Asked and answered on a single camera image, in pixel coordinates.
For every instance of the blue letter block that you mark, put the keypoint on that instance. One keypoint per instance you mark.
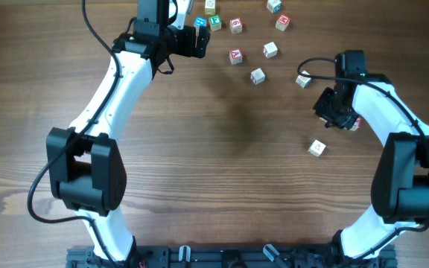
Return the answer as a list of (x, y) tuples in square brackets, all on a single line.
[(200, 21)]

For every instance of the green edged plain block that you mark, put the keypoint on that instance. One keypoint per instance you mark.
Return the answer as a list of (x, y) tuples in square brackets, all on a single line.
[(316, 148)]

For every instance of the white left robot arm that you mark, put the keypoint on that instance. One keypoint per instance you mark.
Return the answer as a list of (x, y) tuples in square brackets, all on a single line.
[(84, 165)]

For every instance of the red 6 number block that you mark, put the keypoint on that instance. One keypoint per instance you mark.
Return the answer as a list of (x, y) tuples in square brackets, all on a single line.
[(235, 25)]

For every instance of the plain red trimmed block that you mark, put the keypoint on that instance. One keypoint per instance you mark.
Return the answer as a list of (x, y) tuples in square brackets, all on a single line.
[(257, 76)]

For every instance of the red Y letter block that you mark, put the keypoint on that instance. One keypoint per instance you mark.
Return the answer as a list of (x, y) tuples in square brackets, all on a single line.
[(356, 124)]

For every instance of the yellow letter block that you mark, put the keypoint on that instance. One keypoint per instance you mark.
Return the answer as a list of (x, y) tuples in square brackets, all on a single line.
[(210, 7)]

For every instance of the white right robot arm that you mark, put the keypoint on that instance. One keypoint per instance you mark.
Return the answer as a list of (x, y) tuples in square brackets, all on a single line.
[(400, 187)]

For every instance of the blue white corner block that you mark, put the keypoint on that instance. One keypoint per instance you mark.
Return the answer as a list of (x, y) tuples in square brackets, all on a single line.
[(274, 6)]

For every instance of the plain B letter block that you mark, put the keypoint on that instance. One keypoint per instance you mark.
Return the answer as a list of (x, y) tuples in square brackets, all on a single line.
[(304, 79)]

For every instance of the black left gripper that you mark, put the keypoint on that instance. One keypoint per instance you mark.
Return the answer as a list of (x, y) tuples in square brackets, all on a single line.
[(194, 41)]

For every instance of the red M letter block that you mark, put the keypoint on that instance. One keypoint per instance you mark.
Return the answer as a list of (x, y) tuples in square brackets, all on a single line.
[(282, 22)]

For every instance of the red edged plain block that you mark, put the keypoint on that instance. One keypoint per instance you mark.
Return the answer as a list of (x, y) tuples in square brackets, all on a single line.
[(270, 50)]

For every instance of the green F letter block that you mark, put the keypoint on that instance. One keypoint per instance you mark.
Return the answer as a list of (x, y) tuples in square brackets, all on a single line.
[(215, 22)]

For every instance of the red A letter block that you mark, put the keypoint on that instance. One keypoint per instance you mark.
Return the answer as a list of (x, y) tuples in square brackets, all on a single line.
[(235, 56)]

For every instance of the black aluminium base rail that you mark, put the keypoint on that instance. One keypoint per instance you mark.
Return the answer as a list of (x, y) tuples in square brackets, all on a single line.
[(309, 256)]

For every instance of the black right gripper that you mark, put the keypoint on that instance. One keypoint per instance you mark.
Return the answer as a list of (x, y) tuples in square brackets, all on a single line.
[(331, 110)]

